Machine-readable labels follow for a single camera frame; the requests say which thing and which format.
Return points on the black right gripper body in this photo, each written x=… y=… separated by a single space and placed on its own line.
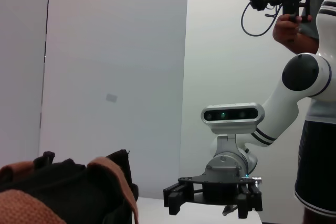
x=220 y=191

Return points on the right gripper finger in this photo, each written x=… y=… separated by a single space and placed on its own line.
x=250 y=200
x=177 y=197

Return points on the operator forearm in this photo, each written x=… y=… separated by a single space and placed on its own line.
x=302 y=43

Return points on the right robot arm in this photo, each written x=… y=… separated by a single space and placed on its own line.
x=302 y=77

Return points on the operator hand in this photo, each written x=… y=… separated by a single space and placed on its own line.
x=284 y=30

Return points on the person in grey shirt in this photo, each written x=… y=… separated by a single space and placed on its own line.
x=317 y=155

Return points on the white backdrop board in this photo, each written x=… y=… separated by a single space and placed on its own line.
x=118 y=51

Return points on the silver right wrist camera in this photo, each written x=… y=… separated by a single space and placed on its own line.
x=228 y=115

